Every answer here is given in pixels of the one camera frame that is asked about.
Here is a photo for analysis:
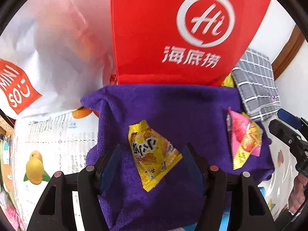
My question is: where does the cardboard box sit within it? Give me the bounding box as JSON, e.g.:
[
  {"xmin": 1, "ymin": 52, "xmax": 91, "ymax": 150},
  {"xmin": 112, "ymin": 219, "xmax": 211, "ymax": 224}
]
[{"xmin": 0, "ymin": 111, "xmax": 16, "ymax": 140}]

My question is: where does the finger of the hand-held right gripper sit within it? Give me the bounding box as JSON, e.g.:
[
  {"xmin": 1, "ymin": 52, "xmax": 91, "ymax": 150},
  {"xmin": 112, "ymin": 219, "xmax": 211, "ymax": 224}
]
[
  {"xmin": 268, "ymin": 119, "xmax": 308, "ymax": 154},
  {"xmin": 277, "ymin": 109, "xmax": 308, "ymax": 131}
]

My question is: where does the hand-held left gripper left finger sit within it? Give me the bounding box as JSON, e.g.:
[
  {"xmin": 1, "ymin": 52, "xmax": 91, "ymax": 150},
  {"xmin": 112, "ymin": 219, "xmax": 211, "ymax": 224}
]
[{"xmin": 26, "ymin": 144, "xmax": 123, "ymax": 231}]

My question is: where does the grey checked cloth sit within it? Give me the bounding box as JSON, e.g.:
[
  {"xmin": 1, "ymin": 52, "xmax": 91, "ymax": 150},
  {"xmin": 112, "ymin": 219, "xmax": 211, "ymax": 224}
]
[{"xmin": 231, "ymin": 48, "xmax": 281, "ymax": 122}]

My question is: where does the blue snack packet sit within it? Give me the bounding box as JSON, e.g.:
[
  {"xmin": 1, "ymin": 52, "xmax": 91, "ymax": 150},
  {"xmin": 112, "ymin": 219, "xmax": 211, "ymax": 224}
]
[{"xmin": 183, "ymin": 209, "xmax": 233, "ymax": 231}]

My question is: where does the fruit print tablecloth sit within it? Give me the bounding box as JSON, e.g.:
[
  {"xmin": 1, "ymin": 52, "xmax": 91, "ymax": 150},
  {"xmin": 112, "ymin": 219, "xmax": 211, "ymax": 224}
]
[{"xmin": 12, "ymin": 109, "xmax": 306, "ymax": 231}]

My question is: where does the wooden door frame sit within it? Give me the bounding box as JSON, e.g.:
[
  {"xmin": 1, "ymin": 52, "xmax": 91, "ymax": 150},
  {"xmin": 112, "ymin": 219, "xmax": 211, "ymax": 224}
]
[{"xmin": 273, "ymin": 25, "xmax": 306, "ymax": 80}]

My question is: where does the pink and yellow snack packet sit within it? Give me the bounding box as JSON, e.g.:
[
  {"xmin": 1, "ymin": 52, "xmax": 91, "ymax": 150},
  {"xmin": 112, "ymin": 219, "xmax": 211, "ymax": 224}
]
[{"xmin": 226, "ymin": 107, "xmax": 263, "ymax": 170}]

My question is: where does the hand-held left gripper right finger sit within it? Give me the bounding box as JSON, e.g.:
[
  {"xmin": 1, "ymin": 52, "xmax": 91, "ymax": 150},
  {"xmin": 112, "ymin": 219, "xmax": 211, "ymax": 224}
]
[{"xmin": 182, "ymin": 143, "xmax": 277, "ymax": 231}]

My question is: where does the red paper bag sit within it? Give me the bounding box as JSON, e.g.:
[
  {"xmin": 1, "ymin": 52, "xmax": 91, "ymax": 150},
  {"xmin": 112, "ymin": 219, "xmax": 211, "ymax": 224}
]
[{"xmin": 110, "ymin": 0, "xmax": 272, "ymax": 87}]

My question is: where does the person's right hand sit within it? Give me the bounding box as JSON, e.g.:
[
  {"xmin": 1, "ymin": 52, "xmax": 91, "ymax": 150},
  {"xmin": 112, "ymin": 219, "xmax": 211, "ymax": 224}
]
[{"xmin": 287, "ymin": 173, "xmax": 308, "ymax": 214}]

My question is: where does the small yellow packet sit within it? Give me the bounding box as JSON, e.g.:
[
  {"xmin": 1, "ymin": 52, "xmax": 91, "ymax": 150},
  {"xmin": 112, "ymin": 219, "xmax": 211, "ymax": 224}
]
[{"xmin": 220, "ymin": 73, "xmax": 235, "ymax": 88}]

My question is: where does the white plastic bag red label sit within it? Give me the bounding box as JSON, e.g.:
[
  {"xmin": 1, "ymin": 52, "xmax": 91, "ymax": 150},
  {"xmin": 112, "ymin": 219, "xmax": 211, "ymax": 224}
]
[{"xmin": 0, "ymin": 0, "xmax": 118, "ymax": 119}]

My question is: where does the purple towel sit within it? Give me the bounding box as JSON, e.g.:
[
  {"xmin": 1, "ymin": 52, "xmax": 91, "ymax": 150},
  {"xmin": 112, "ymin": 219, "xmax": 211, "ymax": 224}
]
[{"xmin": 80, "ymin": 83, "xmax": 275, "ymax": 231}]

